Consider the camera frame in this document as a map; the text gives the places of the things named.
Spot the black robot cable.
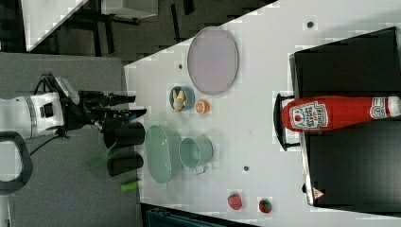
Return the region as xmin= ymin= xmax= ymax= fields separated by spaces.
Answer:
xmin=28 ymin=73 xmax=64 ymax=157

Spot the orange half toy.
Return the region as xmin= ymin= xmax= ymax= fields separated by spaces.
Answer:
xmin=196 ymin=99 xmax=210 ymax=114

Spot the green metal cup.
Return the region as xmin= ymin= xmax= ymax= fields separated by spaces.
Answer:
xmin=179 ymin=135 xmax=214 ymax=175

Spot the lime green handle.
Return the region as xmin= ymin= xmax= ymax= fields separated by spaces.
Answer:
xmin=120 ymin=181 xmax=139 ymax=192

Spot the red ketchup bottle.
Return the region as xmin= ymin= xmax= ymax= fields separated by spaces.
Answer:
xmin=281 ymin=96 xmax=400 ymax=132

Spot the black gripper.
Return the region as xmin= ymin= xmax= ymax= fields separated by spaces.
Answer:
xmin=61 ymin=91 xmax=147 ymax=131

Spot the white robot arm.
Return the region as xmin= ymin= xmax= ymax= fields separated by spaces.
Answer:
xmin=0 ymin=92 xmax=147 ymax=196

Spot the green slotted spatula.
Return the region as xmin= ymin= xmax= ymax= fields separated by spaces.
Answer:
xmin=84 ymin=144 xmax=116 ymax=169

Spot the blue bowl with banana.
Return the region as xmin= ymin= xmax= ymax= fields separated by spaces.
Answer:
xmin=169 ymin=86 xmax=195 ymax=113

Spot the black toaster oven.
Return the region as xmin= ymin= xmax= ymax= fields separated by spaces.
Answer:
xmin=273 ymin=26 xmax=400 ymax=217

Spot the red strawberry toy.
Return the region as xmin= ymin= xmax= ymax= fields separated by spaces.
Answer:
xmin=227 ymin=193 xmax=242 ymax=210

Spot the black cylinder holder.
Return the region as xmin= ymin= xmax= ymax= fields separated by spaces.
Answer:
xmin=103 ymin=122 xmax=146 ymax=148
xmin=107 ymin=152 xmax=144 ymax=177

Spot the red tomato toy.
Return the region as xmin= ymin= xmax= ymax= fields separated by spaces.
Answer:
xmin=258 ymin=199 xmax=272 ymax=214

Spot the grey round plate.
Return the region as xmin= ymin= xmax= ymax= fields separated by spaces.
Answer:
xmin=187 ymin=26 xmax=238 ymax=96

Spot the green oval colander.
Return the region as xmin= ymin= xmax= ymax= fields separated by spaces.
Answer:
xmin=145 ymin=125 xmax=183 ymax=183

